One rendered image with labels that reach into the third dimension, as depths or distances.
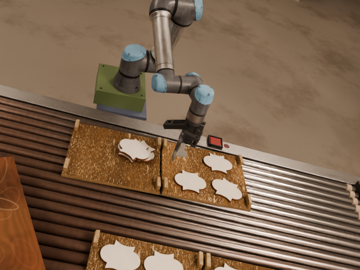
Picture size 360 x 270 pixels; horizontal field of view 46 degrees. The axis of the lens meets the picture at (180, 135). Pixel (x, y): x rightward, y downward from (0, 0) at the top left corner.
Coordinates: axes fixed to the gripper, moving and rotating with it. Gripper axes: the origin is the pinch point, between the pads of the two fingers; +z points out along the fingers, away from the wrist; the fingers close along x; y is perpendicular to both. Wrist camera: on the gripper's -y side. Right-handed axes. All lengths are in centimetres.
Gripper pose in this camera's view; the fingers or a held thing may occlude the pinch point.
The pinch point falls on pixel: (176, 151)
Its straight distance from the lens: 189.4
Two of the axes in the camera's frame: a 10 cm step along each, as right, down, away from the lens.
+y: 9.1, 4.1, -0.8
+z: -2.8, 7.4, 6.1
